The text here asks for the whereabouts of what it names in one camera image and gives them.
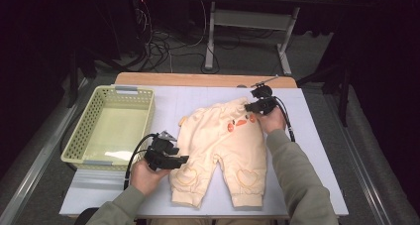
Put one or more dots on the metal floor rail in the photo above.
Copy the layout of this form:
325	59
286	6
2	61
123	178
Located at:
374	198
35	165

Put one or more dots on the black stand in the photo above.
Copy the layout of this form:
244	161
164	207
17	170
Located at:
73	86
343	96

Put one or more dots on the cream baby pants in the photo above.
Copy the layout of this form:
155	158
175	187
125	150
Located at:
218	142

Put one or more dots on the person's left hand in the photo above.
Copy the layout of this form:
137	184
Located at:
145	180

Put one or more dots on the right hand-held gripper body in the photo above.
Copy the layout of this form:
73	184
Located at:
265	104

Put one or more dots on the person's right hand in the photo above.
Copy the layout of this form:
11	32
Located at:
272	122

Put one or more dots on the green perforated plastic basket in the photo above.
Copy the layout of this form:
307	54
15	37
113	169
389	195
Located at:
112	132

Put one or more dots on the grey metal frame desk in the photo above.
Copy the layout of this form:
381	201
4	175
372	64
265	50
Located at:
251	20

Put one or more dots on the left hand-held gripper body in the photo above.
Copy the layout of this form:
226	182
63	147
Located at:
160	154

